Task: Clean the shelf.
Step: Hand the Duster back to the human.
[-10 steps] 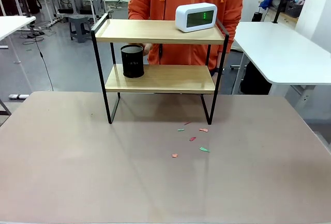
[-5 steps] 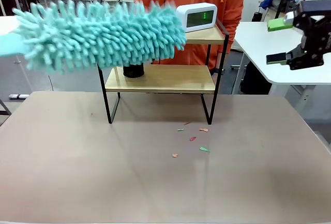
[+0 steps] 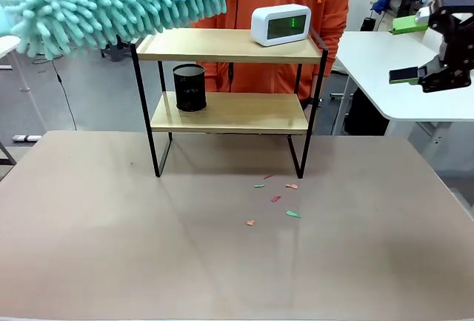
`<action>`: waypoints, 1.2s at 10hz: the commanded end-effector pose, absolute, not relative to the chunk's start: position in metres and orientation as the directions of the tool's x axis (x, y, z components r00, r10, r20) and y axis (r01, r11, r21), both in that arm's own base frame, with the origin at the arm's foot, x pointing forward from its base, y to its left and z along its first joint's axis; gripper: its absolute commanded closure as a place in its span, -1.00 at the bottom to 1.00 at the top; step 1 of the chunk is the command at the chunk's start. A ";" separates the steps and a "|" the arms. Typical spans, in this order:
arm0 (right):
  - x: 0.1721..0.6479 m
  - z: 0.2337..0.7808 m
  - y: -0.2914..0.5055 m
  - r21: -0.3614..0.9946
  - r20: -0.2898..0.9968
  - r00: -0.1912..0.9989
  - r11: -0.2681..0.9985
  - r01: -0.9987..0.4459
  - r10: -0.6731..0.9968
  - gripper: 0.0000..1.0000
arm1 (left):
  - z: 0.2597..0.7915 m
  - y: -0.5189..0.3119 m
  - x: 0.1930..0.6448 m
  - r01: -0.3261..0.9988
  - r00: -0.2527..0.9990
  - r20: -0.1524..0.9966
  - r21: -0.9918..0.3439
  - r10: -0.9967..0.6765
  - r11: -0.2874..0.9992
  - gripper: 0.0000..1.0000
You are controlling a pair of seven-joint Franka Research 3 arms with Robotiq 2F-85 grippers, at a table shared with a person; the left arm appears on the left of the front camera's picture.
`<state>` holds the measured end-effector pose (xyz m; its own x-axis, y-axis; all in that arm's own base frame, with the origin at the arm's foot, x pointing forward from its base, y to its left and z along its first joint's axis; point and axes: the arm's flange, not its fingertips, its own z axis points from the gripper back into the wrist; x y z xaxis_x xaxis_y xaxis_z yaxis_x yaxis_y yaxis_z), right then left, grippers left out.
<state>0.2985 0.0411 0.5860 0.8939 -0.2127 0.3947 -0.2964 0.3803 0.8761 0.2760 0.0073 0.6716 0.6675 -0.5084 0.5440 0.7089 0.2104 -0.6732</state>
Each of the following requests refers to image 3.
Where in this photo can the black frame wooden two-tier shelf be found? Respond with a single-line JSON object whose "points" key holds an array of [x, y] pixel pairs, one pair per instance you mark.
{"points": [[229, 54]]}

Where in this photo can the black cylinder bin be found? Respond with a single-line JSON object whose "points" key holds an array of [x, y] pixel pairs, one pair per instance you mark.
{"points": [[368, 24]]}

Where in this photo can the white digital clock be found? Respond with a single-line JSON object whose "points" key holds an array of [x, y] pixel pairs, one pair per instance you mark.
{"points": [[266, 24]]}

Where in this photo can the black computer tower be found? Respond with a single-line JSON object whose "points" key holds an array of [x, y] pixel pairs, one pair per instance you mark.
{"points": [[364, 113]]}

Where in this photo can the small white side table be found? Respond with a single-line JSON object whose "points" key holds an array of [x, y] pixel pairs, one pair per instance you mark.
{"points": [[7, 44]]}

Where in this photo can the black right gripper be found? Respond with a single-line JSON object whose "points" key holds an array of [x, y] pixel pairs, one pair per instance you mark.
{"points": [[459, 52]]}

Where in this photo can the large white side table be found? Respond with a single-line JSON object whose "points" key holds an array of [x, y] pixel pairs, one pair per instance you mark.
{"points": [[370, 72]]}

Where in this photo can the black mesh pen cup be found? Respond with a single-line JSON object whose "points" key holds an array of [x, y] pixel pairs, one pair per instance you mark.
{"points": [[190, 89]]}

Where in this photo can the person in orange hoodie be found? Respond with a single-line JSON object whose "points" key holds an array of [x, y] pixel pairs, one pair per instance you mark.
{"points": [[289, 72]]}

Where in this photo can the white power strip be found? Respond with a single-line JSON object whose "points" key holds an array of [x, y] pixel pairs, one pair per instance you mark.
{"points": [[26, 137]]}

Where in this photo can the red paper scrap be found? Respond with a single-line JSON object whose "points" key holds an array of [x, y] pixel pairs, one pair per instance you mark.
{"points": [[267, 177], [276, 198]]}

